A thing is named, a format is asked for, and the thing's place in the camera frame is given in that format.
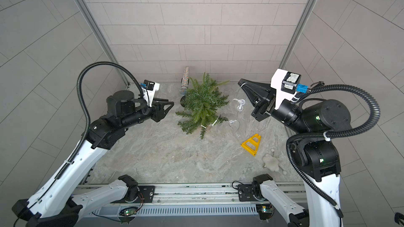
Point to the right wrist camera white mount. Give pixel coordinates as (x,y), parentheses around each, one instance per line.
(287,86)

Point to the clear string lights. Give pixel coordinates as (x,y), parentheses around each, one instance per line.
(229,117)

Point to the right green circuit board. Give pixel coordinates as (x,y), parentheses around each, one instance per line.
(265,211)

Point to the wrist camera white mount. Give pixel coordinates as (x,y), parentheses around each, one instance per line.
(149,89)
(287,86)

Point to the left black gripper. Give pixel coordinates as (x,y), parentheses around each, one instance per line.
(155,107)

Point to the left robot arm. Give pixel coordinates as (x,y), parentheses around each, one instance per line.
(54,205)

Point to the left green circuit board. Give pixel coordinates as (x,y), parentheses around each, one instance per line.
(128,212)

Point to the black mounting plate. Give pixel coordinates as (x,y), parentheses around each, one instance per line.
(142,194)
(246,194)

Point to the small green christmas tree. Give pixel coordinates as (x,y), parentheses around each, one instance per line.
(201,104)

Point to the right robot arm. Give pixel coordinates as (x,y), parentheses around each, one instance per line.
(310,150)

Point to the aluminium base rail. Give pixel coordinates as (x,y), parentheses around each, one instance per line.
(298,204)

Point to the yellow plastic triangle frame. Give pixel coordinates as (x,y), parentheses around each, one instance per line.
(251,145)

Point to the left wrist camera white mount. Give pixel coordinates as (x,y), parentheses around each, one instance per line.
(149,89)

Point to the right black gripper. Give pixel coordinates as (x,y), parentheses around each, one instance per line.
(263,107)

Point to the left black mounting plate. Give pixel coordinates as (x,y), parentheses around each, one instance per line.
(142,194)

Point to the green circuit board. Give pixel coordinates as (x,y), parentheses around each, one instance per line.
(265,211)
(128,212)

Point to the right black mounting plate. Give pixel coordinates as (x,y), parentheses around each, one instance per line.
(246,194)

